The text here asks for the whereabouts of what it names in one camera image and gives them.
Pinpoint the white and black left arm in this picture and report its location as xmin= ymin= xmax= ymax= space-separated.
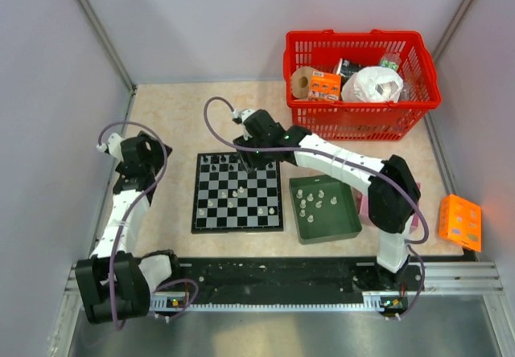
xmin=75 ymin=131 xmax=183 ymax=324

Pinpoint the red plastic shopping basket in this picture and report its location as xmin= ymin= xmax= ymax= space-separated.
xmin=283 ymin=30 xmax=442 ymax=141

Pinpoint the dark snack packet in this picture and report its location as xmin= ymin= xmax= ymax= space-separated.
xmin=333 ymin=58 xmax=365 ymax=79

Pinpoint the orange box in basket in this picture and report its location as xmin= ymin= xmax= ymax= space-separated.
xmin=307 ymin=71 xmax=342 ymax=102

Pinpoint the pink plastic box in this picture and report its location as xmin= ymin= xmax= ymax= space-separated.
xmin=352 ymin=188 xmax=419 ymax=233

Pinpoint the white plastic bag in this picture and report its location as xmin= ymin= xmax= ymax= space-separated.
xmin=341 ymin=66 xmax=404 ymax=104

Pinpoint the green plastic tray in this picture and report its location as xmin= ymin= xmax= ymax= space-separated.
xmin=289 ymin=175 xmax=362 ymax=245

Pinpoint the green patterned packet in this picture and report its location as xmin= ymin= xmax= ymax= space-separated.
xmin=378 ymin=52 xmax=402 ymax=72

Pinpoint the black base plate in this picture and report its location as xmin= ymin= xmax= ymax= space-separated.
xmin=165 ymin=256 xmax=422 ymax=306

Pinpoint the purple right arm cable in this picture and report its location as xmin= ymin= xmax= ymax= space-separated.
xmin=203 ymin=96 xmax=430 ymax=320

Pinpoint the orange carton box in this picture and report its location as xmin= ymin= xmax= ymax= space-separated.
xmin=438 ymin=194 xmax=482 ymax=252

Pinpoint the black and grey chessboard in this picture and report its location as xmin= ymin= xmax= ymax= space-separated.
xmin=191 ymin=152 xmax=284 ymax=234

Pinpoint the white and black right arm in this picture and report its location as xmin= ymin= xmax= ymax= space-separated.
xmin=232 ymin=109 xmax=421 ymax=289

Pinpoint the brown tape roll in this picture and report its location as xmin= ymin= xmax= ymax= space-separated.
xmin=290 ymin=66 xmax=315 ymax=99

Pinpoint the aluminium frame rail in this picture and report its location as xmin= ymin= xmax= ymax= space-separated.
xmin=60 ymin=0 xmax=138 ymax=92

